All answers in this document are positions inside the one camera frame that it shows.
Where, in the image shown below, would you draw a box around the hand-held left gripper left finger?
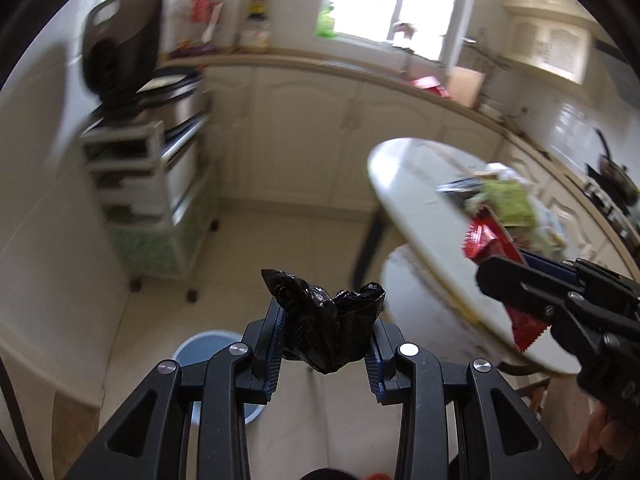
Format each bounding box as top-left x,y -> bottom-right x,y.
65,296 -> 291,480

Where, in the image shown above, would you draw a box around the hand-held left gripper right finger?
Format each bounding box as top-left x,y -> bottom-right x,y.
364,316 -> 573,480

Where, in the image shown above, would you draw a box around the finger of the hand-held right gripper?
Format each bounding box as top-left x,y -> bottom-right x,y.
476,256 -> 576,331
520,249 -> 581,293

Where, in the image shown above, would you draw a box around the red snack wrapper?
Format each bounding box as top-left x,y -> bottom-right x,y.
461,210 -> 551,352

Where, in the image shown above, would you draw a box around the black plastic bag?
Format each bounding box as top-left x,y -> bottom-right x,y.
261,268 -> 387,375

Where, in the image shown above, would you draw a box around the blue plastic bin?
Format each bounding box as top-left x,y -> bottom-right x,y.
172,330 -> 266,423

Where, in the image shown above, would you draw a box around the person's right hand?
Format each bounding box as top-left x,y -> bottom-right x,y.
570,407 -> 640,476

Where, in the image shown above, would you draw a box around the green snack packet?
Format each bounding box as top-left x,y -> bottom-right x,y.
480,177 -> 537,228

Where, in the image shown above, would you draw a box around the white marbled round seat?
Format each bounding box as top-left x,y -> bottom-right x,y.
381,245 -> 506,361

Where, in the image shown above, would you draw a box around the wooden chair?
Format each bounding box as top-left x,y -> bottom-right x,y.
500,362 -> 551,416

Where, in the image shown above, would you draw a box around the dark snack packet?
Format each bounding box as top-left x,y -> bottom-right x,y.
437,177 -> 493,207

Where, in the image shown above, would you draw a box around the black wok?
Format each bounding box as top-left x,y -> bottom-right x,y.
585,129 -> 640,206

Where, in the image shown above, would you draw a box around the round white table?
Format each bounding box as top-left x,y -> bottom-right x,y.
352,137 -> 596,376

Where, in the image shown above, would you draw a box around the white storage cart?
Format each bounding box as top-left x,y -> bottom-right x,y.
80,110 -> 221,303

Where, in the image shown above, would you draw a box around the cardboard box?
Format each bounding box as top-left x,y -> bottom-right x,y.
446,67 -> 487,108

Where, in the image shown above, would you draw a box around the red box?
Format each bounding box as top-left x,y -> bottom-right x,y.
412,76 -> 451,98

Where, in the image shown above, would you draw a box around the cream kitchen cabinets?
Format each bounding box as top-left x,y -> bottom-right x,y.
200,52 -> 640,281

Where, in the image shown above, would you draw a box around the metal faucet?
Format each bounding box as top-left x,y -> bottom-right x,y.
387,22 -> 418,57

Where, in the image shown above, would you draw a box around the clear storage jar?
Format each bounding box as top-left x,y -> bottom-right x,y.
237,20 -> 273,53

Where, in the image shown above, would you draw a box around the green bottle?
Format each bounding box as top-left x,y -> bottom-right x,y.
315,5 -> 338,40

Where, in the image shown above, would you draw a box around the cream wall cabinet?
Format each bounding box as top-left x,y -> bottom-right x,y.
502,5 -> 593,86

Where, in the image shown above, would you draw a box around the wire dish rack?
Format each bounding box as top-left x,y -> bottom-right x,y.
465,30 -> 512,72

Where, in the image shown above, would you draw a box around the black cable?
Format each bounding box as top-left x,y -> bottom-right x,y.
0,355 -> 40,480

